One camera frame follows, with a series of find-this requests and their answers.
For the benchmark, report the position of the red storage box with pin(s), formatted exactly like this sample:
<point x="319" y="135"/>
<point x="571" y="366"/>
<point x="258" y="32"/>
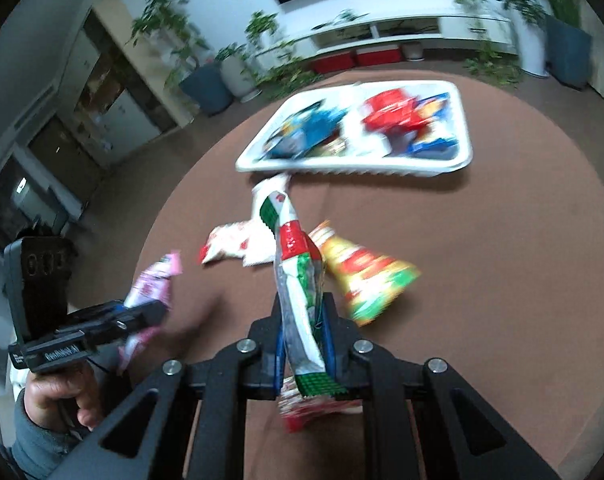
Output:
<point x="332" y="64"/>
<point x="378" y="57"/>

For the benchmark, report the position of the small white pot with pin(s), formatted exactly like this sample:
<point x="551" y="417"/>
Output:
<point x="412" y="51"/>

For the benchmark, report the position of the broad-leaf plant in blue pot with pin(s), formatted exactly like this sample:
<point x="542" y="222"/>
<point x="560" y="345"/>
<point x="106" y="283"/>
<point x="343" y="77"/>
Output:
<point x="569" y="55"/>

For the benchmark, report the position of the plant in tall white pot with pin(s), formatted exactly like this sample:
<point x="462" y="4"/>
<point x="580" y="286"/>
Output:
<point x="531" y="50"/>

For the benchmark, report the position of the colourful cartoon snack packet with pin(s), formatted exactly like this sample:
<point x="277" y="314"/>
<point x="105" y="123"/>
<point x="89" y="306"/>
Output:
<point x="307" y="127"/>

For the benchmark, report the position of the white plastic tray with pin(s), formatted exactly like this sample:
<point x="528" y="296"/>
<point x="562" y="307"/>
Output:
<point x="332" y="166"/>

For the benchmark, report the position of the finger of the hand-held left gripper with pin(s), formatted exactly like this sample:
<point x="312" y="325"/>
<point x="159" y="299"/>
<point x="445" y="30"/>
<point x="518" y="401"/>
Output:
<point x="142" y="316"/>

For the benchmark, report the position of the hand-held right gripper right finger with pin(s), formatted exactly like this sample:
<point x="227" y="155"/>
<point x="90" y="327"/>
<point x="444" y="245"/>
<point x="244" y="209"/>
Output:
<point x="330" y="350"/>

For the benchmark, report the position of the red orange snack packet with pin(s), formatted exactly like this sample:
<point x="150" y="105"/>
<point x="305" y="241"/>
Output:
<point x="389" y="110"/>

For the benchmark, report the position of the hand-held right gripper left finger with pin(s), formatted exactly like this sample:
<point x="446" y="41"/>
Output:
<point x="280" y="360"/>

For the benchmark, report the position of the black snack packet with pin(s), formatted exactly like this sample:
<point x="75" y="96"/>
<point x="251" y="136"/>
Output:
<point x="332" y="146"/>

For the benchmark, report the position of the person's left forearm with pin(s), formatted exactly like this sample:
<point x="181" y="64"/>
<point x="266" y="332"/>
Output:
<point x="37" y="452"/>

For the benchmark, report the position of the pink snack packet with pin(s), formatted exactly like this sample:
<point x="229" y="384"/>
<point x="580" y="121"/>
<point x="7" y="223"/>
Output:
<point x="152" y="280"/>

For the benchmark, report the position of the white green red snack packet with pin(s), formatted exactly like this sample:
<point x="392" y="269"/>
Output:
<point x="294" y="270"/>

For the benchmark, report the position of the small trailing plant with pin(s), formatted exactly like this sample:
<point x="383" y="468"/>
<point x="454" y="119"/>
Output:
<point x="492" y="67"/>

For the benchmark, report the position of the slender tree in blue pot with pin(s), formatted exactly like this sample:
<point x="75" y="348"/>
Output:
<point x="207" y="90"/>

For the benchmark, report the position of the white television cabinet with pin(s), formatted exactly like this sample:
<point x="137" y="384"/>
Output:
<point x="432" y="22"/>

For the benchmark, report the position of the wooden display cabinet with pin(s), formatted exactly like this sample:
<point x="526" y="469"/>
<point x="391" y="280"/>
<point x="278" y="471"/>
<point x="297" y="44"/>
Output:
<point x="122" y="100"/>

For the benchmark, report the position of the person's left hand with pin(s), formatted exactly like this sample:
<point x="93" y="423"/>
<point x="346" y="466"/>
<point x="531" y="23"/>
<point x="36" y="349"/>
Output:
<point x="52" y="395"/>

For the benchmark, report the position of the yellow red snack packet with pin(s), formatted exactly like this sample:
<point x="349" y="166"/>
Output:
<point x="367" y="275"/>

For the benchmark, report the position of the blue snack packet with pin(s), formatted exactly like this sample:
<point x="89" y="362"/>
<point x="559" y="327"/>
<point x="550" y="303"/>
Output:
<point x="432" y="142"/>

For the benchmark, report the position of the plant in round white pot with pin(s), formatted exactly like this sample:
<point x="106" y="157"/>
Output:
<point x="239" y="80"/>

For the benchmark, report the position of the trailing green plant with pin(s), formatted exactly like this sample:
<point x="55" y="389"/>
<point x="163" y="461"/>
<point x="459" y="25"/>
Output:
<point x="287" y="77"/>

